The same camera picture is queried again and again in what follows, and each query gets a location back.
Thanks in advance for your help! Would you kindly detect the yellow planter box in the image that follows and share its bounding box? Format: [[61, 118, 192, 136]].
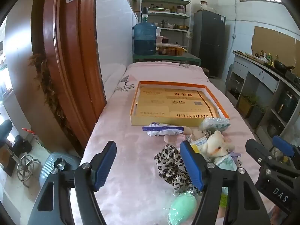
[[238, 95, 255, 119]]

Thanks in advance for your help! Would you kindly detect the black wok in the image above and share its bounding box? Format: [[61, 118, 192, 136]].
[[273, 59, 294, 75]]

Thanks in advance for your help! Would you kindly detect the metal shelf rack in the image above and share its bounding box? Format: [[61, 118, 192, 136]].
[[140, 0, 191, 54]]

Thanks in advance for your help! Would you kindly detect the leopard print scrunchie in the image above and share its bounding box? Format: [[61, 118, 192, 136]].
[[154, 145, 202, 193]]

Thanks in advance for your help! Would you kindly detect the dark refrigerator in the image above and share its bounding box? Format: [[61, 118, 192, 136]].
[[191, 9, 227, 78]]

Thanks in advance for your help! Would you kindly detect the orange cardboard box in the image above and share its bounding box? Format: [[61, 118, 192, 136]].
[[130, 81, 230, 127]]

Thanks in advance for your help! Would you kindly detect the brown wooden door frame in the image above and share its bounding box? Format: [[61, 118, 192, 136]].
[[30, 0, 107, 150]]

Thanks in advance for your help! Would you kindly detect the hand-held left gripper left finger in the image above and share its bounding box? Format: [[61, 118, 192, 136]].
[[28, 141, 117, 225]]

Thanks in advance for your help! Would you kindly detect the dark planter box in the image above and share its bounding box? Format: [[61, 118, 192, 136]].
[[248, 105, 266, 129]]

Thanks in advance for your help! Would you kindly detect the peach makeup sponge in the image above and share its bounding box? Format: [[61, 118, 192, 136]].
[[183, 126, 200, 136]]

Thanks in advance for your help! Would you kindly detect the green table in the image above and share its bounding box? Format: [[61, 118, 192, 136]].
[[132, 52, 202, 67]]

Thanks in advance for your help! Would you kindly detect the group of condiment bottles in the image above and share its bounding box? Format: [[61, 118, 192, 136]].
[[254, 50, 279, 67]]

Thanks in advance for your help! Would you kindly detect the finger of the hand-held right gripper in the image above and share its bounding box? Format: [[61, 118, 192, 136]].
[[245, 139, 276, 170], [272, 135, 300, 169]]

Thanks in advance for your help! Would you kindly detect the mint green makeup sponge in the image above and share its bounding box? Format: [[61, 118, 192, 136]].
[[169, 191, 197, 224]]

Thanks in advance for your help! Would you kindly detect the row of amber jars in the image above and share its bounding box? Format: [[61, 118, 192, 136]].
[[157, 46, 188, 55]]

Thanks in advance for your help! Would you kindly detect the gas stove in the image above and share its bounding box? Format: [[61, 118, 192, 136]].
[[285, 71, 300, 89]]

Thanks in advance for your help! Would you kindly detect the grey round fan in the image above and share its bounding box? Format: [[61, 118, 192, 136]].
[[39, 152, 81, 188]]

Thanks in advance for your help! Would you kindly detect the white kitchen counter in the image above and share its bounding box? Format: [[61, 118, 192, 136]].
[[225, 50, 300, 146]]

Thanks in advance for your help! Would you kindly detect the white blue wipes packet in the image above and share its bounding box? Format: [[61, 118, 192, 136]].
[[142, 122, 184, 137]]

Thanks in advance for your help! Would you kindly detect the floral tissue packet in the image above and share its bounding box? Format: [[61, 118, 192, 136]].
[[214, 155, 239, 171], [199, 117, 231, 132]]

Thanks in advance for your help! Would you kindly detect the small yellow packet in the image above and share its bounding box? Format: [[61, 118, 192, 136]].
[[190, 138, 208, 155]]

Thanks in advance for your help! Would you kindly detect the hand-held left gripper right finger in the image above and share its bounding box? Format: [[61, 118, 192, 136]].
[[179, 141, 273, 225]]

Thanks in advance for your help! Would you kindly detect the cardboard sheet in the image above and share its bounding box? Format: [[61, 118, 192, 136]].
[[252, 26, 300, 66]]

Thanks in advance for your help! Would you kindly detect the blue water jug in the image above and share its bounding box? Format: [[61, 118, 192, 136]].
[[133, 7, 157, 55]]

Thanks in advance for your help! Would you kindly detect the white plush bear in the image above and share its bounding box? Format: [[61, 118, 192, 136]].
[[200, 130, 235, 157]]

